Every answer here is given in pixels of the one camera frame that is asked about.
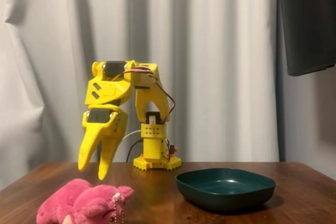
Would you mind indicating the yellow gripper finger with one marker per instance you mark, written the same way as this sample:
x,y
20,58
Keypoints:
x,y
88,150
109,153

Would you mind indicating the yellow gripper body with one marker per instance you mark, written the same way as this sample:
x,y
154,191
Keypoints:
x,y
101,125

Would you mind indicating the pink plush bear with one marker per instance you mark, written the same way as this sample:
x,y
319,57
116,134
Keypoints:
x,y
78,203

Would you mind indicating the yellow perforated robot base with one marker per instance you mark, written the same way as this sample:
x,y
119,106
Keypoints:
x,y
143,164

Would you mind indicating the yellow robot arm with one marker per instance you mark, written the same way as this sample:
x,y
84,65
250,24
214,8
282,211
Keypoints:
x,y
149,98

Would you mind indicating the dark teal plate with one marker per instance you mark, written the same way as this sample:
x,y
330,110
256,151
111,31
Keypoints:
x,y
225,190

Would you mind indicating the white curtain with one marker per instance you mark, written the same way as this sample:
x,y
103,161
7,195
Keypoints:
x,y
236,51

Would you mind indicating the dark grey hanging panel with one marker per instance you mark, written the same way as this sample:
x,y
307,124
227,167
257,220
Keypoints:
x,y
307,24

